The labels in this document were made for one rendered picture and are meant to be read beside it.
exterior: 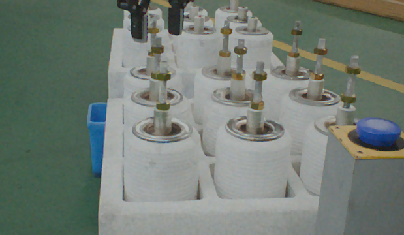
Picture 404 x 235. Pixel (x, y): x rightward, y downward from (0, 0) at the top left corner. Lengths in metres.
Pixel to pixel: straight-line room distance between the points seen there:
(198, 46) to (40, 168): 0.41
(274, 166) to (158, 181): 0.14
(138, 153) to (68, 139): 0.63
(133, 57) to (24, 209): 0.39
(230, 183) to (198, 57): 0.53
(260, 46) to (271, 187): 0.55
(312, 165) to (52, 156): 0.64
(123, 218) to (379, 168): 0.29
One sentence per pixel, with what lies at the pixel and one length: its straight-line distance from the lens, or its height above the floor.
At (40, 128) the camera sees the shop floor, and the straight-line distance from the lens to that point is 1.34.
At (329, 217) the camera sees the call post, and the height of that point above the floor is 0.23.
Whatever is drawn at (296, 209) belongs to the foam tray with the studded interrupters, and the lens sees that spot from 0.68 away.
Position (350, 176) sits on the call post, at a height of 0.29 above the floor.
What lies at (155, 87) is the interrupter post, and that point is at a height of 0.27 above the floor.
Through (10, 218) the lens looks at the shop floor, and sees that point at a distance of 1.01.
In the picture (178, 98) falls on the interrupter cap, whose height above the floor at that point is 0.25.
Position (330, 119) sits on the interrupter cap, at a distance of 0.75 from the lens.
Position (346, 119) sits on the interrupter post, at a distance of 0.72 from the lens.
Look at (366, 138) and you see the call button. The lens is 0.54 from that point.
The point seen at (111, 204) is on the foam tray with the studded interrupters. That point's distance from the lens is 0.67.
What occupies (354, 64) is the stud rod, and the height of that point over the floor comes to 0.34.
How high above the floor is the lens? 0.52
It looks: 22 degrees down
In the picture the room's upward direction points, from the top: 3 degrees clockwise
